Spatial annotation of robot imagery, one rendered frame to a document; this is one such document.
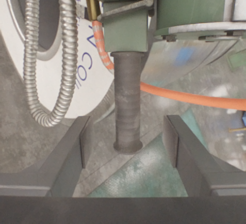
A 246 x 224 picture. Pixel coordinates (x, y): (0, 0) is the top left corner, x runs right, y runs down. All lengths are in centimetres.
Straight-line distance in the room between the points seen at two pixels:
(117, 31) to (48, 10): 99
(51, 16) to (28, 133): 81
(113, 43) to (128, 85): 5
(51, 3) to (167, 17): 106
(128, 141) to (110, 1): 17
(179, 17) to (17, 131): 135
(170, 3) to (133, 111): 12
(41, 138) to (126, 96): 127
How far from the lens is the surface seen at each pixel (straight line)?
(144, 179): 197
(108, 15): 20
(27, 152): 143
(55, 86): 84
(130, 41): 21
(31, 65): 31
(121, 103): 22
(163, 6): 20
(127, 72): 21
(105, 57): 26
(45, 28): 112
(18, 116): 144
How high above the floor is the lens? 141
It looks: 49 degrees down
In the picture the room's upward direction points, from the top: 69 degrees clockwise
